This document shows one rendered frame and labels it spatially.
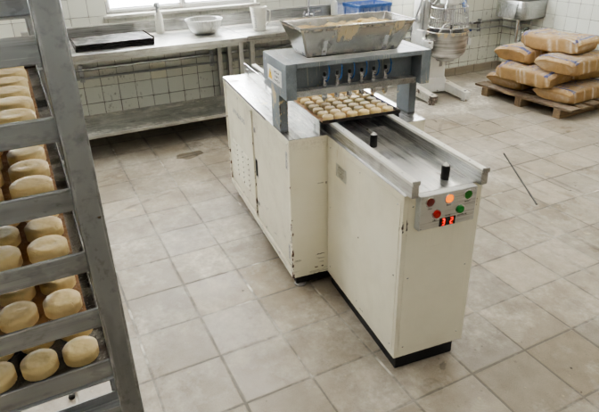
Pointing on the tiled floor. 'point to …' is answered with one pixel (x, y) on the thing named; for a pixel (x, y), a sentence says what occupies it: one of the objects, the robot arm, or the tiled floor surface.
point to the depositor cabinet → (284, 175)
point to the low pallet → (538, 100)
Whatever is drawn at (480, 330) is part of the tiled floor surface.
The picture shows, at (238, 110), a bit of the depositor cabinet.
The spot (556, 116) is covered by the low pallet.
